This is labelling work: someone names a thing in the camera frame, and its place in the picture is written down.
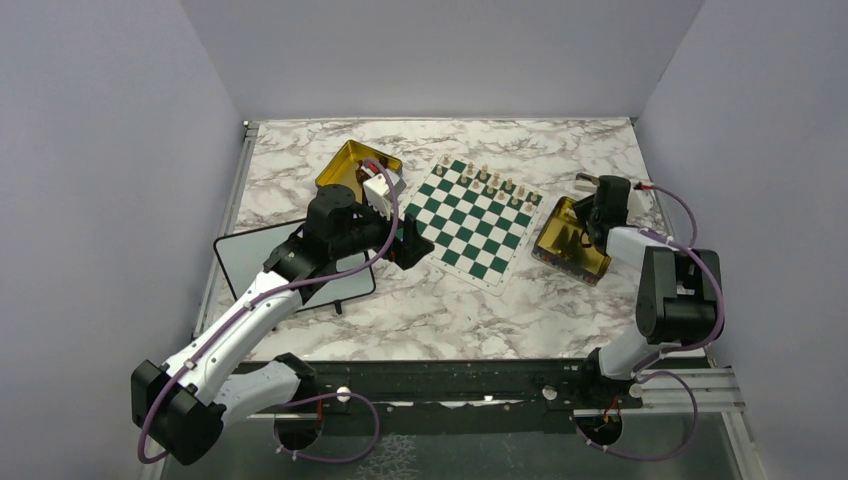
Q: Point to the gold tin with light pieces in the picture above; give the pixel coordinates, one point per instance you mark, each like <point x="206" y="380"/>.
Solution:
<point x="562" y="244"/>

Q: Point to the green white chess board mat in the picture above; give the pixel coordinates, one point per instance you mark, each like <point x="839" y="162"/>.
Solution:
<point x="477" y="237"/>

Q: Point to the beige stapler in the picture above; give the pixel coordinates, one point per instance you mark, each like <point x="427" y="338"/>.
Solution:
<point x="585" y="182"/>

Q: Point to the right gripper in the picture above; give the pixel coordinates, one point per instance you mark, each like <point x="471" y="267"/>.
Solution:
<point x="582" y="207"/>

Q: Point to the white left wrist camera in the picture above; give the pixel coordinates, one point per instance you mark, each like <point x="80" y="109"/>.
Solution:
<point x="378" y="195"/>

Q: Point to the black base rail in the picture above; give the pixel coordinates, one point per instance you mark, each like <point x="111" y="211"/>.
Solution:
<point x="450" y="397"/>

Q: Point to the gold tin with dark pieces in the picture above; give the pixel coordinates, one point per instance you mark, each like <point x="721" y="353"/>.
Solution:
<point x="343" y="167"/>

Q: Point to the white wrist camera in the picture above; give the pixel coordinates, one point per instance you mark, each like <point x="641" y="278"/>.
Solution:
<point x="378" y="195"/>
<point x="640" y="200"/>

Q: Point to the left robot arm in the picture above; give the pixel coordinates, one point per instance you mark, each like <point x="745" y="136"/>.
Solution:
<point x="183" y="405"/>

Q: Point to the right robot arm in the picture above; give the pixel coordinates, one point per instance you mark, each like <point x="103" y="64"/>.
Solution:
<point x="679" y="304"/>

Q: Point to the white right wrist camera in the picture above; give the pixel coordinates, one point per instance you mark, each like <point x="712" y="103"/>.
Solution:
<point x="640" y="200"/>

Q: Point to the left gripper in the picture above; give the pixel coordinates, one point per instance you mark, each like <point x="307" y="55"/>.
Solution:
<point x="411" y="248"/>

